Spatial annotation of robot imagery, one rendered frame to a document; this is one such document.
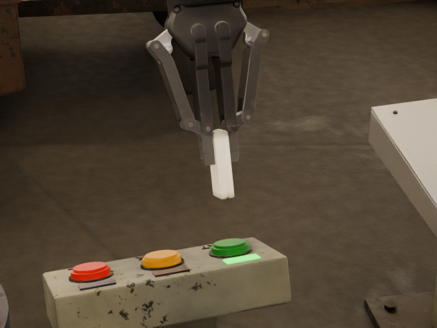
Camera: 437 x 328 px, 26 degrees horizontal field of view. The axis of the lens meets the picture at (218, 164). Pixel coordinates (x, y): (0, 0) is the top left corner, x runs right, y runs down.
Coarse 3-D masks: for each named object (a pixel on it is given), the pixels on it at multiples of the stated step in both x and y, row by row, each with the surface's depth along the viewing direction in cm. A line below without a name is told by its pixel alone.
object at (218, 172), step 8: (216, 136) 97; (216, 144) 97; (216, 152) 97; (216, 160) 97; (216, 168) 98; (216, 176) 98; (224, 176) 98; (216, 184) 99; (224, 184) 98; (216, 192) 99; (224, 192) 98
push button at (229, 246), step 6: (222, 240) 102; (228, 240) 101; (234, 240) 101; (240, 240) 101; (216, 246) 100; (222, 246) 99; (228, 246) 99; (234, 246) 99; (240, 246) 99; (246, 246) 100; (216, 252) 99; (222, 252) 99; (228, 252) 99; (234, 252) 99; (240, 252) 99
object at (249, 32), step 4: (248, 24) 98; (248, 28) 98; (252, 28) 98; (256, 28) 98; (244, 32) 98; (248, 32) 98; (252, 32) 98; (256, 32) 98; (244, 36) 98; (248, 36) 98; (252, 36) 98; (244, 40) 98; (248, 40) 98; (252, 40) 97; (248, 44) 98
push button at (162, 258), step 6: (156, 252) 100; (162, 252) 99; (168, 252) 99; (174, 252) 99; (144, 258) 99; (150, 258) 97; (156, 258) 97; (162, 258) 97; (168, 258) 97; (174, 258) 97; (180, 258) 98; (144, 264) 98; (150, 264) 97; (156, 264) 97; (162, 264) 97; (168, 264) 97; (174, 264) 97
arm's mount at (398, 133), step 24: (384, 120) 172; (408, 120) 172; (432, 120) 171; (384, 144) 171; (408, 144) 165; (432, 144) 164; (408, 168) 160; (432, 168) 158; (408, 192) 161; (432, 192) 152; (432, 216) 151
